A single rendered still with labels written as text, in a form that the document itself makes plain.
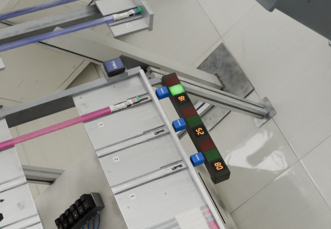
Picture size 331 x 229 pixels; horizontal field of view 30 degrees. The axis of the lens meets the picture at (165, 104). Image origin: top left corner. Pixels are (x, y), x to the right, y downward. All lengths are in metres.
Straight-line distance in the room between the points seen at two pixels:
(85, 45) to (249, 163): 0.78
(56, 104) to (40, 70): 1.12
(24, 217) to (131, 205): 0.25
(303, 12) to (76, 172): 0.85
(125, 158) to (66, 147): 1.42
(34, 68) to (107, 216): 1.09
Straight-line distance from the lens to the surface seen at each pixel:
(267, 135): 2.25
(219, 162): 1.56
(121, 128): 1.59
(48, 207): 2.03
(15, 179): 1.54
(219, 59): 2.42
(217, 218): 1.45
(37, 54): 2.69
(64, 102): 1.66
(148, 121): 1.60
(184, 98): 1.65
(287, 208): 2.19
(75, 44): 1.85
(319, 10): 1.67
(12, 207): 1.51
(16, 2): 2.44
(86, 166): 1.92
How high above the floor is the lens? 1.93
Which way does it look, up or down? 49 degrees down
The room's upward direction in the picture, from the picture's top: 75 degrees counter-clockwise
